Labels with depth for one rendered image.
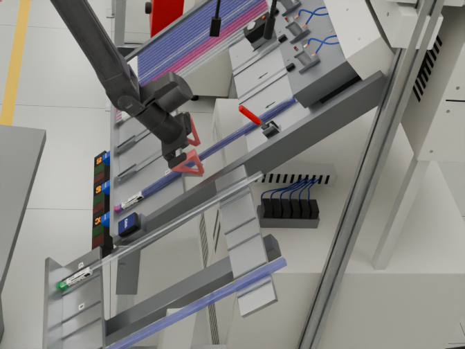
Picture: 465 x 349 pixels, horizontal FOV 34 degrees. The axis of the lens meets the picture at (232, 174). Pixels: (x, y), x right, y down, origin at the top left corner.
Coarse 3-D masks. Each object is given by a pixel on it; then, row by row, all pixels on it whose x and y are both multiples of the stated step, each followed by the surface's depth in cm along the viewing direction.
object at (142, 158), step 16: (176, 112) 192; (128, 128) 201; (144, 128) 196; (144, 144) 192; (160, 144) 188; (128, 160) 192; (144, 160) 187; (160, 160) 184; (128, 176) 187; (144, 176) 184; (160, 176) 180; (128, 192) 184; (160, 192) 176; (176, 192) 172; (128, 208) 179; (144, 208) 176
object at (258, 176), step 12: (252, 180) 149; (228, 192) 150; (204, 204) 152; (216, 204) 152; (180, 216) 154; (192, 216) 153; (168, 228) 154; (144, 240) 156; (120, 252) 158; (96, 264) 160; (108, 264) 159; (60, 288) 162
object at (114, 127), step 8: (112, 104) 209; (112, 112) 207; (112, 120) 204; (112, 128) 202; (112, 136) 199; (112, 144) 197; (112, 152) 195; (112, 160) 193; (112, 168) 191; (112, 176) 189; (112, 184) 186; (112, 192) 184; (112, 200) 182; (112, 208) 180; (112, 216) 179; (112, 224) 177; (112, 232) 175
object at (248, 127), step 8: (280, 104) 165; (288, 104) 164; (272, 112) 165; (264, 120) 166; (240, 128) 169; (248, 128) 167; (232, 136) 169; (216, 144) 171; (224, 144) 170; (208, 152) 171; (200, 160) 172; (168, 176) 175; (176, 176) 175; (152, 184) 177; (160, 184) 176; (144, 192) 177; (120, 208) 180
